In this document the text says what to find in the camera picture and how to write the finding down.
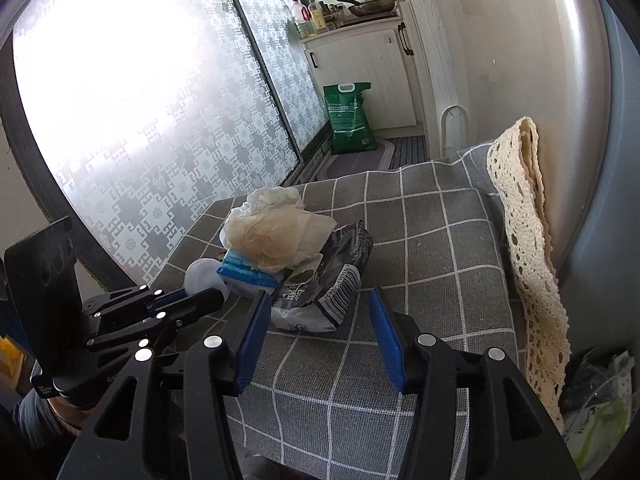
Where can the yellow oil bottle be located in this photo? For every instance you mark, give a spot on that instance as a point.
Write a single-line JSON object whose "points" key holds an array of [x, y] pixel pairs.
{"points": [[317, 16]]}

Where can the cream lace cloth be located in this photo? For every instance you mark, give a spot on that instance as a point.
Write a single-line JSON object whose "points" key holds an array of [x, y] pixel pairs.
{"points": [[514, 170]]}

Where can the dark wok pan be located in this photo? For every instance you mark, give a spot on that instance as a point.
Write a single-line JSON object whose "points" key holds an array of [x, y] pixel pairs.
{"points": [[361, 8]]}

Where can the frosted patterned sliding door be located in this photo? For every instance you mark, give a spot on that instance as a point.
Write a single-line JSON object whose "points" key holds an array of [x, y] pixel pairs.
{"points": [[133, 117]]}

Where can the grey checked tablecloth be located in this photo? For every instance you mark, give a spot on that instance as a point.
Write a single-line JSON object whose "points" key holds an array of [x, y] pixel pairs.
{"points": [[322, 403]]}

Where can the white plastic bottle cap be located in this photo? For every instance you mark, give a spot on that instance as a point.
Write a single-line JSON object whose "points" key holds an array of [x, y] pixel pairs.
{"points": [[202, 274]]}

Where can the oval grey floor mat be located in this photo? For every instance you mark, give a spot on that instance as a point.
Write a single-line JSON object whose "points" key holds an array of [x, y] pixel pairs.
{"points": [[342, 165]]}

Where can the clear oil bottle red cap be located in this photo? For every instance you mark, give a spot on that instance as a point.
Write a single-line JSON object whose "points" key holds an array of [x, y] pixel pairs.
{"points": [[300, 13]]}

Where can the person's left hand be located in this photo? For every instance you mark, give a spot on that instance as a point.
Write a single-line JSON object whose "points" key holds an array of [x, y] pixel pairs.
{"points": [[70, 416]]}

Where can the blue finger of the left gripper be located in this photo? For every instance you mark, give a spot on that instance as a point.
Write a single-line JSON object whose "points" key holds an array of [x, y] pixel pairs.
{"points": [[162, 300]]}

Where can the silver refrigerator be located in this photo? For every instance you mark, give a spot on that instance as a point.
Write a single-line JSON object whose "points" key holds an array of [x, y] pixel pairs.
{"points": [[570, 66]]}

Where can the black snack wrapper with barcode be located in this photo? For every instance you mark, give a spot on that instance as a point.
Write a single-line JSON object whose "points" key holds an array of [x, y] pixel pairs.
{"points": [[316, 296]]}

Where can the blue white packet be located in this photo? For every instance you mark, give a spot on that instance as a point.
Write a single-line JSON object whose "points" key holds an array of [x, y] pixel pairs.
{"points": [[239, 274]]}

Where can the person's left forearm sleeve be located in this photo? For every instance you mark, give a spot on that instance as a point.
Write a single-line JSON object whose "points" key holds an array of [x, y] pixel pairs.
{"points": [[34, 440]]}

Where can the plastic bags beside fridge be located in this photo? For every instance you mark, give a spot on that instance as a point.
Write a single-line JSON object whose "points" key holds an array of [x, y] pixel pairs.
{"points": [[598, 403]]}

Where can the beige paper tissue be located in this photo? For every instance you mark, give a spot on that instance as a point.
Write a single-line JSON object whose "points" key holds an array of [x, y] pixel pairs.
{"points": [[274, 230]]}

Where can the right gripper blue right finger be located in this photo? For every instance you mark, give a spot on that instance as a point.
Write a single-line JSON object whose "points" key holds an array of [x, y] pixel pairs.
{"points": [[389, 344]]}

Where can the green rice bag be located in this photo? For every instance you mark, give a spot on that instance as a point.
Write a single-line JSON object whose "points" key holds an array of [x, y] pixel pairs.
{"points": [[351, 132]]}

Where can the white two-door cabinet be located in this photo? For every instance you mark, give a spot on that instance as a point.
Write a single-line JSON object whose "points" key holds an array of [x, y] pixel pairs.
{"points": [[436, 42]]}

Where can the white cabinet under stove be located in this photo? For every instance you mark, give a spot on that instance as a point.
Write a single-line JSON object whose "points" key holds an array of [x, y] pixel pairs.
{"points": [[368, 52]]}

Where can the dark striped floor runner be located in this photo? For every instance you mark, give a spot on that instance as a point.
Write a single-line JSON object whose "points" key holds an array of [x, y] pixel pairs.
{"points": [[408, 150]]}

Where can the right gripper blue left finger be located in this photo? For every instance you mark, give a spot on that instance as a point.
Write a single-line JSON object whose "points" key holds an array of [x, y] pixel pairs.
{"points": [[252, 336]]}

